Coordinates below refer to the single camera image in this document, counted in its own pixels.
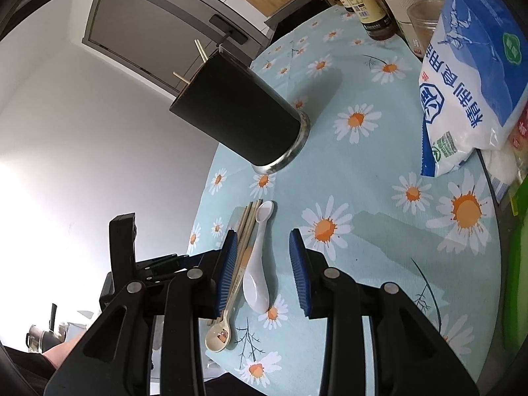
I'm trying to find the floral light blue tablecloth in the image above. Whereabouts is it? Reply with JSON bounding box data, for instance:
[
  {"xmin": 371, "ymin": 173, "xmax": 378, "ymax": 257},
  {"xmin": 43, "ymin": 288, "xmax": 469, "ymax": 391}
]
[{"xmin": 187, "ymin": 6, "xmax": 502, "ymax": 390}]

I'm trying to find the white appliance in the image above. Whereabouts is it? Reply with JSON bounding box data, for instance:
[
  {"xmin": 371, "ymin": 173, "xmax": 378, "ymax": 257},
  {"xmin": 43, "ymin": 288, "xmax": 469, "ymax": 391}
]
[{"xmin": 66, "ymin": 309, "xmax": 100, "ymax": 343}]

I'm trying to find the bunch of wooden chopsticks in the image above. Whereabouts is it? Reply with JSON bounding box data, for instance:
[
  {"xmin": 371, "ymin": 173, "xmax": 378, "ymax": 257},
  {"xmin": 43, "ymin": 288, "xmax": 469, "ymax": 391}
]
[{"xmin": 208, "ymin": 199, "xmax": 263, "ymax": 326}]

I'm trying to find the brown sauce bottle yellow cap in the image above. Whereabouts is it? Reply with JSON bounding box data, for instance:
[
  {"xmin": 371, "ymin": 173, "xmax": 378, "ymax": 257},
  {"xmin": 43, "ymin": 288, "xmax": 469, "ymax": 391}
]
[{"xmin": 334, "ymin": 0, "xmax": 397, "ymax": 42}]

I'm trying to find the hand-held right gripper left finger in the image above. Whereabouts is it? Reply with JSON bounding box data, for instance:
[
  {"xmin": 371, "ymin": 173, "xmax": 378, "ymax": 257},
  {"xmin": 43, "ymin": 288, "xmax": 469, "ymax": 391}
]
[{"xmin": 43, "ymin": 229, "xmax": 240, "ymax": 396}]

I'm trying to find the white ceramic spoon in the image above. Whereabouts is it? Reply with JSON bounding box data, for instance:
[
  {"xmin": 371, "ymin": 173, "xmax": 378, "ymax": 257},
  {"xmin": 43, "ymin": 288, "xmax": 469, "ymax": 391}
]
[{"xmin": 243, "ymin": 200, "xmax": 276, "ymax": 314}]

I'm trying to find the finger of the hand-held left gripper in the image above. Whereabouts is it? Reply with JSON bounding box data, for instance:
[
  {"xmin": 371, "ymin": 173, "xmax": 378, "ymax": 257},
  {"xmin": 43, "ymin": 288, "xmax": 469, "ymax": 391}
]
[{"xmin": 137, "ymin": 254, "xmax": 191, "ymax": 283}]

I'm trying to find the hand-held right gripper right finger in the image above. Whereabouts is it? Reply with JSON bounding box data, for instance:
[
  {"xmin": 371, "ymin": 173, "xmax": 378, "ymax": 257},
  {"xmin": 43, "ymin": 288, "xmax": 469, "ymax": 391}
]
[{"xmin": 289, "ymin": 228, "xmax": 481, "ymax": 396}]

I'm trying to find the clear plastic cup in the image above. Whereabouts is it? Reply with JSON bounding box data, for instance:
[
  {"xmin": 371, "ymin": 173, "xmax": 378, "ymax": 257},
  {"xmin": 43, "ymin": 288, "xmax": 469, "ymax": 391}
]
[{"xmin": 406, "ymin": 0, "xmax": 447, "ymax": 60}]

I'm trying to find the white powder bag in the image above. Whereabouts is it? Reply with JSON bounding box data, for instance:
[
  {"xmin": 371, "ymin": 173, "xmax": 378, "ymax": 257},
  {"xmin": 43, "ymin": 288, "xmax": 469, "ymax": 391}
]
[{"xmin": 478, "ymin": 144, "xmax": 528, "ymax": 205}]

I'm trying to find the beige cartoon spoon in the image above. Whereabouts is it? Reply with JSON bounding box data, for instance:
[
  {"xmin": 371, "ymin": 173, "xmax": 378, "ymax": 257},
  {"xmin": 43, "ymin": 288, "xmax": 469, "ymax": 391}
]
[{"xmin": 205, "ymin": 243, "xmax": 254, "ymax": 353}]

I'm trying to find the grey door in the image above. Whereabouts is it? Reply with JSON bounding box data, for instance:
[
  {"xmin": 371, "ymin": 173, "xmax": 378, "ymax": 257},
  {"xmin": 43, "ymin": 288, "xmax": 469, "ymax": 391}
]
[{"xmin": 80, "ymin": 0, "xmax": 273, "ymax": 95}]

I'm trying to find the green sugar bag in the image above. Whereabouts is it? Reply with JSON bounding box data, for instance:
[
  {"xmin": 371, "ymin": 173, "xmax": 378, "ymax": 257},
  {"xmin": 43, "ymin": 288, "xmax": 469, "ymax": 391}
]
[{"xmin": 501, "ymin": 173, "xmax": 528, "ymax": 364}]

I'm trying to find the black sink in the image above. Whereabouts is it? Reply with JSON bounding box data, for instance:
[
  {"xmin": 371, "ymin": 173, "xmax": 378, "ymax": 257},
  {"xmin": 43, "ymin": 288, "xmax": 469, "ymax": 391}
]
[{"xmin": 264, "ymin": 0, "xmax": 335, "ymax": 36}]

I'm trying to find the metal pot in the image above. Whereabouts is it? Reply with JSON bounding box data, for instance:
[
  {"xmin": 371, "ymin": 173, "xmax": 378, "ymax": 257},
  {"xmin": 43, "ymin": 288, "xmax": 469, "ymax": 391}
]
[{"xmin": 25, "ymin": 303, "xmax": 60, "ymax": 353}]

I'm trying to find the black door lock handle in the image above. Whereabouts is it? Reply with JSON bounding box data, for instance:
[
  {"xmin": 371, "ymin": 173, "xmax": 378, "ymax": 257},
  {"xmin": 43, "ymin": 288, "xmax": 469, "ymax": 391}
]
[{"xmin": 208, "ymin": 14, "xmax": 250, "ymax": 46}]

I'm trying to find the black utensil holder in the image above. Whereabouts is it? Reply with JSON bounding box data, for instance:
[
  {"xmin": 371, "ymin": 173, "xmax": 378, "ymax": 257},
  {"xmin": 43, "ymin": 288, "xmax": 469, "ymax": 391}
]
[{"xmin": 169, "ymin": 43, "xmax": 311, "ymax": 175}]

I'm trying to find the blue and white salt bag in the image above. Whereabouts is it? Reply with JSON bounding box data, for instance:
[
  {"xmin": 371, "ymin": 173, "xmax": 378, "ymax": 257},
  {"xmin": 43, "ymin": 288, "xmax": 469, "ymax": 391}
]
[{"xmin": 418, "ymin": 0, "xmax": 528, "ymax": 178}]

